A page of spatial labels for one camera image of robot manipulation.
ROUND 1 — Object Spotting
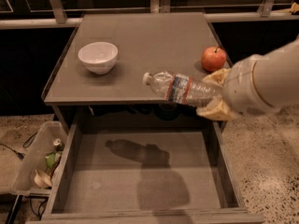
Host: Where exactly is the white ceramic bowl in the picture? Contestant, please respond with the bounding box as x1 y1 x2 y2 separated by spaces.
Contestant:
78 42 119 75

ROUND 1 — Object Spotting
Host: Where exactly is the open grey top drawer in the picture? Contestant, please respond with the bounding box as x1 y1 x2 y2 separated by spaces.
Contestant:
27 123 264 224

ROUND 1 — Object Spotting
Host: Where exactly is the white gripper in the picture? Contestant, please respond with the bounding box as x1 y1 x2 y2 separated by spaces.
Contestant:
196 54 280 121

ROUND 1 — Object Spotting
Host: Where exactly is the red apple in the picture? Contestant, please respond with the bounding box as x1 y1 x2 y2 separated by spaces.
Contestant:
201 47 226 72

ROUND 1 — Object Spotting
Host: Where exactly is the clear plastic bin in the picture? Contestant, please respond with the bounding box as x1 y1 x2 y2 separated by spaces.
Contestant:
11 121 67 197

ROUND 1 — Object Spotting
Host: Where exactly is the metal soda can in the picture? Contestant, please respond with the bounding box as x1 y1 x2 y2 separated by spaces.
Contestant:
52 138 64 151

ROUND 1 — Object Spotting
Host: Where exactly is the black cable on floor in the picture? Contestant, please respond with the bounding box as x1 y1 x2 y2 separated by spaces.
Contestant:
0 132 38 161

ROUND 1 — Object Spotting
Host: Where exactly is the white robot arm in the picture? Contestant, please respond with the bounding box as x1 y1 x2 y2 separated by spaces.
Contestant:
196 39 299 120

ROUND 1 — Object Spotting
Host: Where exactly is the clear plastic water bottle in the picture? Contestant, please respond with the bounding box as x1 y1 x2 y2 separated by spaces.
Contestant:
142 71 222 107

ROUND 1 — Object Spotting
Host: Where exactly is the metal window railing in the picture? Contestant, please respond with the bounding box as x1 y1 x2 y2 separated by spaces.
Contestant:
0 0 298 30

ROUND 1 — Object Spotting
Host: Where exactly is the black cable under bin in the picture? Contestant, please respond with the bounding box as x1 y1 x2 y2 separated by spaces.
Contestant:
28 196 49 219

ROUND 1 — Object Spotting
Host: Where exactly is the grey wooden cabinet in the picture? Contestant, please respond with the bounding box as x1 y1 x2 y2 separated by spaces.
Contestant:
43 13 221 131

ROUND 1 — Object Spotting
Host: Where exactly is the small white cup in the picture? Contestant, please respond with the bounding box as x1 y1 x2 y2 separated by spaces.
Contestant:
34 169 52 189

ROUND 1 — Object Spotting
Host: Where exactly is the green crumpled wrapper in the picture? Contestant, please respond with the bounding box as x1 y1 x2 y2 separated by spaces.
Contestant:
45 152 62 169

